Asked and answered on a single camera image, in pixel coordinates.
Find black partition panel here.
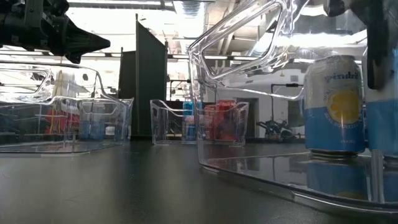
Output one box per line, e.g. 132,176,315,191
118,12,169,140

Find clear plastic storage bin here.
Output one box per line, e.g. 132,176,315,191
150,98,250,147
0,60,135,155
187,0,398,216

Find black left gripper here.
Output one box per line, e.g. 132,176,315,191
0,0,111,65

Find red background object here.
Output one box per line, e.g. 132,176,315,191
45,107,81,135

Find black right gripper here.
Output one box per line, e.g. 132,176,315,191
323,0,390,90

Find red Coca-Cola can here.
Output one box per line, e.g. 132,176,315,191
201,104,218,141
216,99,238,142

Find white blue Spindrift can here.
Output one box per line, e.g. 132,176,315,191
364,40,398,159
303,55,367,156
79,102,106,141

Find yellow cable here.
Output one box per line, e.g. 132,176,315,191
49,55,66,135

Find black pipe stand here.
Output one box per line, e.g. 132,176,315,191
269,82,305,104

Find black background machine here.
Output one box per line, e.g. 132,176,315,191
256,119,298,141

